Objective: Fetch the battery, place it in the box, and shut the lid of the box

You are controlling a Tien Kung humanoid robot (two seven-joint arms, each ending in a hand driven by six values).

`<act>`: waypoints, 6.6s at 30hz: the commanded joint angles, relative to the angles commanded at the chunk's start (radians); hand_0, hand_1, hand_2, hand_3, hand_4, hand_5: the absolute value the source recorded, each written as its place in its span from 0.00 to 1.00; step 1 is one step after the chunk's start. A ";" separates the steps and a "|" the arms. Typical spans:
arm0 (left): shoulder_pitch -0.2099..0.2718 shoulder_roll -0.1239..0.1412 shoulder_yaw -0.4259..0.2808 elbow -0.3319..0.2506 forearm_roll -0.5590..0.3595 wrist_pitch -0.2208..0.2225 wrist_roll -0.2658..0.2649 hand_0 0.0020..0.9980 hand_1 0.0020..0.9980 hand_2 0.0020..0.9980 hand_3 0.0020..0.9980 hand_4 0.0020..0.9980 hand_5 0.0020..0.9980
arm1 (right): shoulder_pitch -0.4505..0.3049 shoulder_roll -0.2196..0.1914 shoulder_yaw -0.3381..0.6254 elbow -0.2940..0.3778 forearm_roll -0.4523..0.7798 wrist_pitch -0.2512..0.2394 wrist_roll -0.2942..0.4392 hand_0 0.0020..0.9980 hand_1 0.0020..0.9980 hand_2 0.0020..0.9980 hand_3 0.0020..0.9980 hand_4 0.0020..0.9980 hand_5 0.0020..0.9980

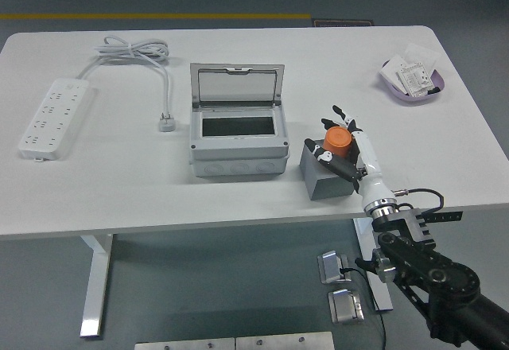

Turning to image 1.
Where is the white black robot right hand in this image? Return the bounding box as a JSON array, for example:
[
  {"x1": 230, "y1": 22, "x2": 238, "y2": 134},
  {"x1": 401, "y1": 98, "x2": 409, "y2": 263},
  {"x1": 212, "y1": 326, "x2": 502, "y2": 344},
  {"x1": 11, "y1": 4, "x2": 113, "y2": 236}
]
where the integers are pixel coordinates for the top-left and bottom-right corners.
[{"x1": 304, "y1": 105, "x2": 397, "y2": 212}]

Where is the orange cylinder battery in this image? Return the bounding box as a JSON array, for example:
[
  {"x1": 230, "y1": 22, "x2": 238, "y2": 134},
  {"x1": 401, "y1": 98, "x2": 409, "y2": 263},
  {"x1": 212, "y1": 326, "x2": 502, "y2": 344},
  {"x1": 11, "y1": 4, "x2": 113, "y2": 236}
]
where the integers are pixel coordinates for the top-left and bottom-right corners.
[{"x1": 322, "y1": 126, "x2": 354, "y2": 159}]

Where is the grey junction box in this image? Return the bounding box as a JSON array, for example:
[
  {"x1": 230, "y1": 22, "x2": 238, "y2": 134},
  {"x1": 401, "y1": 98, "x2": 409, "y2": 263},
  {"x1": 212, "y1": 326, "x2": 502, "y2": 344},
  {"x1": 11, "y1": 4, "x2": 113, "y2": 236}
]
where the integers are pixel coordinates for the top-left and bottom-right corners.
[{"x1": 188, "y1": 101, "x2": 290, "y2": 180}]

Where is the transparent grey-framed box lid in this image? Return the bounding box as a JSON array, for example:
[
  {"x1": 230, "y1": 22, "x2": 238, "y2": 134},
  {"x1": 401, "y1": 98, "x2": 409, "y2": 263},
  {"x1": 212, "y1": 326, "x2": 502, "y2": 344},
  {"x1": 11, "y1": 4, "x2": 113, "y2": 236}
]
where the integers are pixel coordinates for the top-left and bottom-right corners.
[{"x1": 189, "y1": 62, "x2": 286, "y2": 108}]

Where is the grey block with round hole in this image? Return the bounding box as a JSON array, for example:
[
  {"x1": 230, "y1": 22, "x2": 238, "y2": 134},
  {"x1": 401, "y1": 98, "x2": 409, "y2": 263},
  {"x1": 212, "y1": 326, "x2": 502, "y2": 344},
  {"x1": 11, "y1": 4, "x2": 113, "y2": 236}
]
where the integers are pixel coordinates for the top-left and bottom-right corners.
[{"x1": 300, "y1": 137, "x2": 361, "y2": 202}]

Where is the purple tray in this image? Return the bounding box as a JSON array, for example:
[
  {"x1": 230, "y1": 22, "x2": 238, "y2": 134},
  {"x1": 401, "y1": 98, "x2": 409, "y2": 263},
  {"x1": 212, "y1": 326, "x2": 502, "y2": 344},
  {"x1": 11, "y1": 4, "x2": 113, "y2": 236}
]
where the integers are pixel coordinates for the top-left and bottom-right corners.
[{"x1": 376, "y1": 58, "x2": 446, "y2": 107}]

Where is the black table control panel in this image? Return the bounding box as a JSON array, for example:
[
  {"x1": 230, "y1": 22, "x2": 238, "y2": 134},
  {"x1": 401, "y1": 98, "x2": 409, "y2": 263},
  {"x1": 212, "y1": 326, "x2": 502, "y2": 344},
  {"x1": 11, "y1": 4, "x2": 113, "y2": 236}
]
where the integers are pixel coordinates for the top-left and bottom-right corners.
[{"x1": 431, "y1": 211, "x2": 464, "y2": 224}]

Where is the white printed socket panel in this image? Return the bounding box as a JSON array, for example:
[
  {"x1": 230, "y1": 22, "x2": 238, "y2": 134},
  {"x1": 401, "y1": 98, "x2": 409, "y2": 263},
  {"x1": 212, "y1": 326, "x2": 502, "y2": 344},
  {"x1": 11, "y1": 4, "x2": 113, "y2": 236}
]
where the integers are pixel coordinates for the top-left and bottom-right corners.
[{"x1": 395, "y1": 60, "x2": 437, "y2": 99}]

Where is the silver foot pedal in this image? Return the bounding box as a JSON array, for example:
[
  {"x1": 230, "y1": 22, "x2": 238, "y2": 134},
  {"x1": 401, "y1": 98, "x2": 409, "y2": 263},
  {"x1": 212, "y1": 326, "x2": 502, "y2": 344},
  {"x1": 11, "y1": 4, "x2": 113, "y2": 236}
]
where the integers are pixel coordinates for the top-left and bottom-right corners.
[
  {"x1": 317, "y1": 250, "x2": 351, "y2": 286},
  {"x1": 328, "y1": 289, "x2": 365, "y2": 325}
]

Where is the dark floor mat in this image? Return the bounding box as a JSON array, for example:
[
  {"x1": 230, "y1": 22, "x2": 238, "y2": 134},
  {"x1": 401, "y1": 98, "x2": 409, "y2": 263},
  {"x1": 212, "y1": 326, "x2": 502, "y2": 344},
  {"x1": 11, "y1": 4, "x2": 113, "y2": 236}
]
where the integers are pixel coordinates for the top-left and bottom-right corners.
[{"x1": 313, "y1": 18, "x2": 375, "y2": 29}]

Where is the grey metal plate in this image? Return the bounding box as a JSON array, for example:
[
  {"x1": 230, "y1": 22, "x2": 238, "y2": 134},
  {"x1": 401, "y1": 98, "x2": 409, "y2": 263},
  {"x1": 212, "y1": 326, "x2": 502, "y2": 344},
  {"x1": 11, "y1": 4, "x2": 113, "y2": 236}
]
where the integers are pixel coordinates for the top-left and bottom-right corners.
[
  {"x1": 134, "y1": 337, "x2": 236, "y2": 350},
  {"x1": 235, "y1": 331, "x2": 335, "y2": 350}
]

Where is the white power strip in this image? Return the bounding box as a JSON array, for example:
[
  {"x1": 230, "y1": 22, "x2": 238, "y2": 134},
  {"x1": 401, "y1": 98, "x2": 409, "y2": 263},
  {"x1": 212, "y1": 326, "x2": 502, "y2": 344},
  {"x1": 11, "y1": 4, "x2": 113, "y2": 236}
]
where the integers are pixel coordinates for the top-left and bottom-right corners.
[{"x1": 17, "y1": 78, "x2": 99, "y2": 163}]

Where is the black pedal cable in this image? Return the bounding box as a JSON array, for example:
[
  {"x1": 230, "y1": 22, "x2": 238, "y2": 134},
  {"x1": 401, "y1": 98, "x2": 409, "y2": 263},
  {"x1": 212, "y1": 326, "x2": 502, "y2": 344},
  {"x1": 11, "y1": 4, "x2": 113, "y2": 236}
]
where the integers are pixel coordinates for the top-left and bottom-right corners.
[{"x1": 340, "y1": 266, "x2": 387, "y2": 350}]

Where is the white power cord with plug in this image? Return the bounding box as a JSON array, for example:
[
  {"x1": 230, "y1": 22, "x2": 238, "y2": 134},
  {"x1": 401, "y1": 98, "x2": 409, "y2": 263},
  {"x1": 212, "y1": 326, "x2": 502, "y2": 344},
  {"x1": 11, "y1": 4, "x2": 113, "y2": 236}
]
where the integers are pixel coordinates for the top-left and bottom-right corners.
[{"x1": 75, "y1": 35, "x2": 178, "y2": 133}]

